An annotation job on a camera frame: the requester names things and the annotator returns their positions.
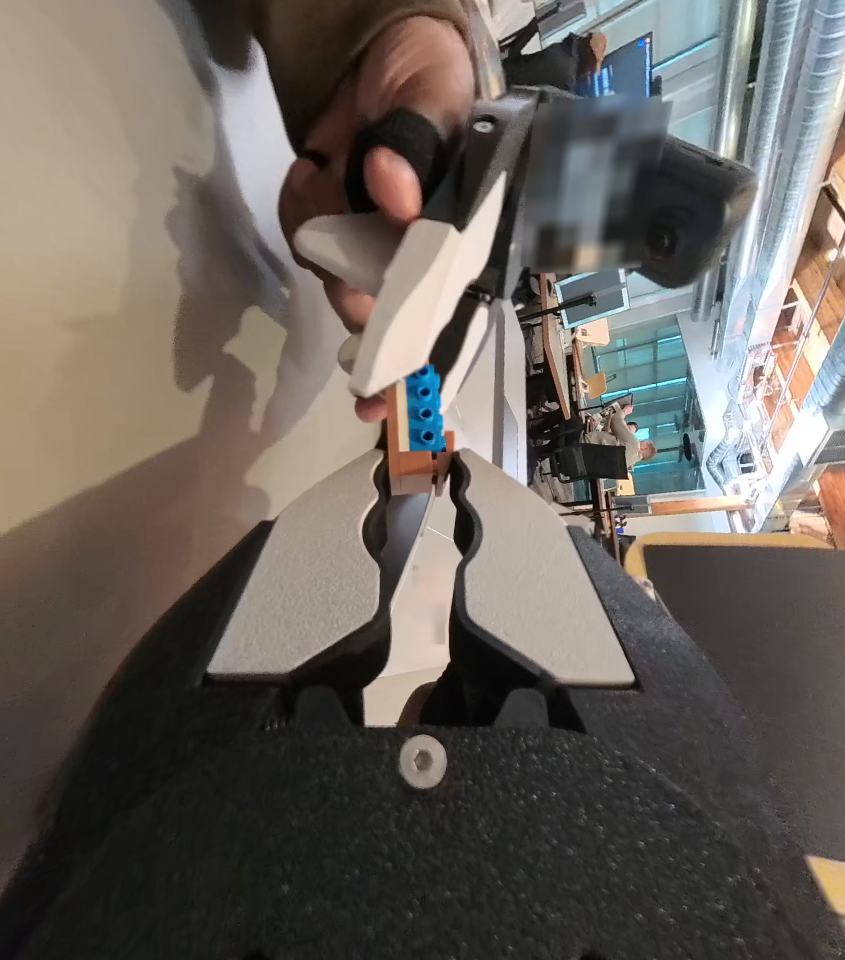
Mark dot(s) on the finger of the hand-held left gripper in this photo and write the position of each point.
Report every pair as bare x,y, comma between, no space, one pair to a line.
422,300
471,352

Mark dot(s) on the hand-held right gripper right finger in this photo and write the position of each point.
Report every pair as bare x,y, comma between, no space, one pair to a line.
542,600

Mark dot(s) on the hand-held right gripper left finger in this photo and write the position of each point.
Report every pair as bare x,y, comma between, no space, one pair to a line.
302,592

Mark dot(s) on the brown white blue brick assembly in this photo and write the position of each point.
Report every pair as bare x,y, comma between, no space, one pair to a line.
411,465

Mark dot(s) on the tablet on black stand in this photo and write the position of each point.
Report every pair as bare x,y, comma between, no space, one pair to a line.
591,296

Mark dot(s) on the dark television screen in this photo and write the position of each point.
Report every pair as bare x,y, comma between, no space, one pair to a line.
629,71

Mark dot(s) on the wood-edged black panel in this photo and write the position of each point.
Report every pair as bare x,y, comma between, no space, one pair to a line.
767,675

